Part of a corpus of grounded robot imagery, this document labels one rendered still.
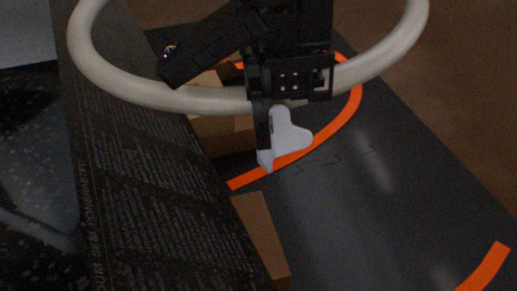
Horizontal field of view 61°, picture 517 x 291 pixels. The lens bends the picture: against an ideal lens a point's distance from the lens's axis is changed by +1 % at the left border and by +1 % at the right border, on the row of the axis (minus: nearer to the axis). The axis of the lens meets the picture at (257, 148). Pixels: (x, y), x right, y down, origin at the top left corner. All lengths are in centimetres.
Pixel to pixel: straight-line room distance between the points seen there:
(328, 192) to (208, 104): 112
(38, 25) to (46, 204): 41
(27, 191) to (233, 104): 27
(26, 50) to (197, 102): 43
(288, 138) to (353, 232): 103
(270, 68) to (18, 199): 33
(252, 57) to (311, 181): 119
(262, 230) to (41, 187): 81
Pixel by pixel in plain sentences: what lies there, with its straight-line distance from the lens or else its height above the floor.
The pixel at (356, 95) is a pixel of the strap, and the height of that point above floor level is 2.
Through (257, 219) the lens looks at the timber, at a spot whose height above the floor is 14.
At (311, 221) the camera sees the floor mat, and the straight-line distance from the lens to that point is 145.
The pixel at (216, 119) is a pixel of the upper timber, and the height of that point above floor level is 20.
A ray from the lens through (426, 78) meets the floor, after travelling 214.
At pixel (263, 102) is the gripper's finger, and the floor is 95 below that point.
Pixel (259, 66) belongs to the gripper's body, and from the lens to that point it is 40.
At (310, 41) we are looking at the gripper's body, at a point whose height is 99.
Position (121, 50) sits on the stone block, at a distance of 96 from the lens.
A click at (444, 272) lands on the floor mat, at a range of 146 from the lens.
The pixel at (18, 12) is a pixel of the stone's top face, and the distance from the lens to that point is 94.
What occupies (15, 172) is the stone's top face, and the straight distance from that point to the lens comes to 61.
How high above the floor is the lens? 121
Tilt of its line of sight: 46 degrees down
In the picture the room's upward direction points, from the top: straight up
